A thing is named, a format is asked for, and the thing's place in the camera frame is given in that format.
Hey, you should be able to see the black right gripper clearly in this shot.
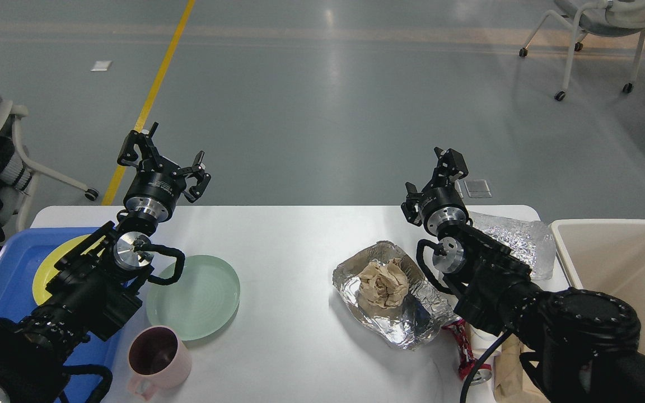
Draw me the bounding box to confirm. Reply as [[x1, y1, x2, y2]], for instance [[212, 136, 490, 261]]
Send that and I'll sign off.
[[401, 147, 469, 235]]

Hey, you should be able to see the white paper cup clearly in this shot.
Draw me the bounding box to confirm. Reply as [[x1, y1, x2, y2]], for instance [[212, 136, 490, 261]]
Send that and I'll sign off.
[[465, 324, 501, 386]]

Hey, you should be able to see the red snack wrapper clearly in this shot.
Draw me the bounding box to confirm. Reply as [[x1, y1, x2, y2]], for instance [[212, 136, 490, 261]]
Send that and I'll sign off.
[[441, 319, 492, 385]]

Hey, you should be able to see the beige plastic bin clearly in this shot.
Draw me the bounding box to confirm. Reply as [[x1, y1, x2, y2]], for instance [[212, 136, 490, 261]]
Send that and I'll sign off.
[[550, 219, 645, 354]]

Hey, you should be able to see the white office chair left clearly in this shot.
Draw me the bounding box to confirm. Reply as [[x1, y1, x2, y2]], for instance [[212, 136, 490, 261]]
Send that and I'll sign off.
[[0, 100, 99, 232]]

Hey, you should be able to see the crumpled brown paper ball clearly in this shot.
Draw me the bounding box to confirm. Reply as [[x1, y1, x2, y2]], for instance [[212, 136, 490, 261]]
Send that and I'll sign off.
[[358, 258, 409, 309]]

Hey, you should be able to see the brown paper bag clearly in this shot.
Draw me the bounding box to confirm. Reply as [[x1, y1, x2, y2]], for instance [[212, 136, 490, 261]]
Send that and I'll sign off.
[[493, 336, 548, 402]]

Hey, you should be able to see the crumpled clear plastic container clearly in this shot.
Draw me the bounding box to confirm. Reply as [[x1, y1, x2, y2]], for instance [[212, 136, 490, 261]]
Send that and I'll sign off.
[[471, 212, 556, 280]]

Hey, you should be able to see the crumpled aluminium foil tray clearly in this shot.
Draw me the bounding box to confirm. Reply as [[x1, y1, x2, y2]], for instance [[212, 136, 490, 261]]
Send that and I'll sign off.
[[331, 241, 459, 349]]

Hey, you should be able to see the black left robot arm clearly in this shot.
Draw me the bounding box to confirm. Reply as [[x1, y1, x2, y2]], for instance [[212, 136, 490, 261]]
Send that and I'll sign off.
[[0, 123, 212, 402]]

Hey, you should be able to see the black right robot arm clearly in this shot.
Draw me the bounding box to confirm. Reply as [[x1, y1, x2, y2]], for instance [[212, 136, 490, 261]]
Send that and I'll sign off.
[[401, 147, 645, 402]]

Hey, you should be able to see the blue plastic tray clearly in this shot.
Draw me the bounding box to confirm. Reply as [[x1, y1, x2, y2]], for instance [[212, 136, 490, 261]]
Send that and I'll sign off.
[[0, 227, 120, 402]]

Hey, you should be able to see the yellow plate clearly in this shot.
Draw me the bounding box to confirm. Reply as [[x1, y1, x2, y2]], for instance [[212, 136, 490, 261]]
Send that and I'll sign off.
[[31, 233, 90, 306]]

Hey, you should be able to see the mint green plate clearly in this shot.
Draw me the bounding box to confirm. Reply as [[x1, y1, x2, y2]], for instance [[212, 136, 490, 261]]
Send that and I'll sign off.
[[145, 255, 241, 341]]

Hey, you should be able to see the grey office chair right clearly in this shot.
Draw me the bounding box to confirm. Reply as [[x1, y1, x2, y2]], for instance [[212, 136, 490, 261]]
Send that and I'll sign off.
[[519, 1, 645, 102]]

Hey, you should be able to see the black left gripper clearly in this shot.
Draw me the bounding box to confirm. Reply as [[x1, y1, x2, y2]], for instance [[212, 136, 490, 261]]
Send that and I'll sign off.
[[117, 122, 212, 223]]

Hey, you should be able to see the pink mug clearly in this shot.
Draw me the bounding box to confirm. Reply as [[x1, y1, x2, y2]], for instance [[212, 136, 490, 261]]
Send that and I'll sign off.
[[127, 326, 193, 401]]

